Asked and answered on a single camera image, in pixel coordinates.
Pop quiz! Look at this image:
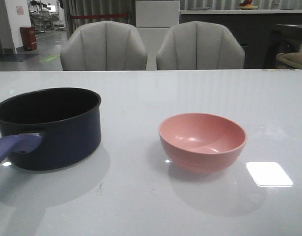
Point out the pink plastic bowl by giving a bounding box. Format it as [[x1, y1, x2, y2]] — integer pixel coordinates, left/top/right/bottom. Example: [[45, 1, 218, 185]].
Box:
[[159, 113, 247, 174]]

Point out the beige cushion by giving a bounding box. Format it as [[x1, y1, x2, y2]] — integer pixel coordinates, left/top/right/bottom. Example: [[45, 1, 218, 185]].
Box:
[[276, 52, 302, 70]]

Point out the dark counter with white top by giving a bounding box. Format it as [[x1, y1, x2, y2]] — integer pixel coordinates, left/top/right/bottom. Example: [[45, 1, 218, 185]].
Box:
[[179, 9, 302, 69]]

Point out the red barrier belt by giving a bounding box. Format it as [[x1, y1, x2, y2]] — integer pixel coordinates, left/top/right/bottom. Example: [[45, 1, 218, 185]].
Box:
[[70, 13, 131, 19]]

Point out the white cabinet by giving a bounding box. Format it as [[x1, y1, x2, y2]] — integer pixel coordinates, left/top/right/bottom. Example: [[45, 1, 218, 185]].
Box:
[[135, 0, 180, 70]]

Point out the red bin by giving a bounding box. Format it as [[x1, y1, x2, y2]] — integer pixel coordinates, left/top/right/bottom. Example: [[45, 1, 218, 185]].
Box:
[[20, 26, 38, 51]]

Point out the fruit plate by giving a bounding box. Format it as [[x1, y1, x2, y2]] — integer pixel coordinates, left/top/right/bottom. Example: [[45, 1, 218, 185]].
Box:
[[238, 0, 259, 10]]

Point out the right grey upholstered chair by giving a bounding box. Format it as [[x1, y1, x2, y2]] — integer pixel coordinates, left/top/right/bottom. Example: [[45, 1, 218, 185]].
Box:
[[156, 21, 245, 70]]

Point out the left grey upholstered chair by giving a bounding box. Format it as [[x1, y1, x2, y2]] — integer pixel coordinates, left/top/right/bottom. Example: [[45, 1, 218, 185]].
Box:
[[60, 21, 148, 71]]

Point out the grey upholstered chair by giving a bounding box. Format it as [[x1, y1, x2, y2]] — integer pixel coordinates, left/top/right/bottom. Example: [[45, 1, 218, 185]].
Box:
[[60, 21, 148, 71], [156, 21, 245, 70]]

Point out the dark blue saucepan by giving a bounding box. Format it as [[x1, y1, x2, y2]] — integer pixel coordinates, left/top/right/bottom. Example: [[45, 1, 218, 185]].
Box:
[[0, 88, 101, 171]]

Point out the dark floor mat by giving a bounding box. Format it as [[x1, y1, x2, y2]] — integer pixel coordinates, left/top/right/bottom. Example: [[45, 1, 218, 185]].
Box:
[[0, 54, 39, 62]]

